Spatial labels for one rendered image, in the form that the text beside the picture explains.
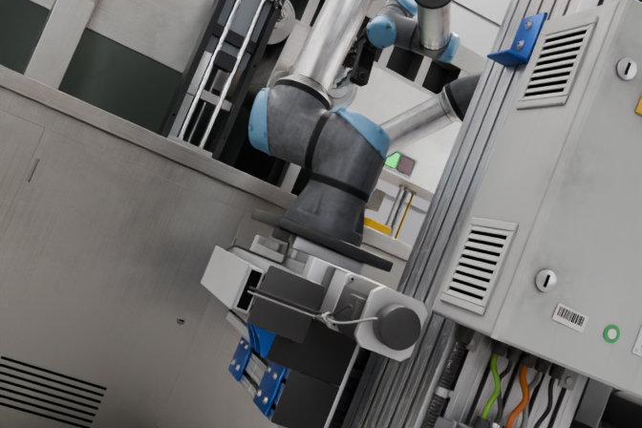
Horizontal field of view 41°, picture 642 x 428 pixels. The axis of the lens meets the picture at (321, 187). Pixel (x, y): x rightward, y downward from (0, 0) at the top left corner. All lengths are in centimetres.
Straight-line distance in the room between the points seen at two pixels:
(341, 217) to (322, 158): 12
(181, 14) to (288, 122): 113
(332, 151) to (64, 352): 83
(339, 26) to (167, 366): 92
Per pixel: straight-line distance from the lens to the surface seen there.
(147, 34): 263
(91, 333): 205
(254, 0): 228
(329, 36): 167
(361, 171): 155
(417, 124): 199
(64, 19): 232
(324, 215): 153
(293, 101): 160
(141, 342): 208
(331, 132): 157
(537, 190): 114
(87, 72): 259
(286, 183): 236
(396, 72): 301
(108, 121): 197
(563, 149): 114
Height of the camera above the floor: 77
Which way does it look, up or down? 5 degrees up
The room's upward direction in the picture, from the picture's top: 22 degrees clockwise
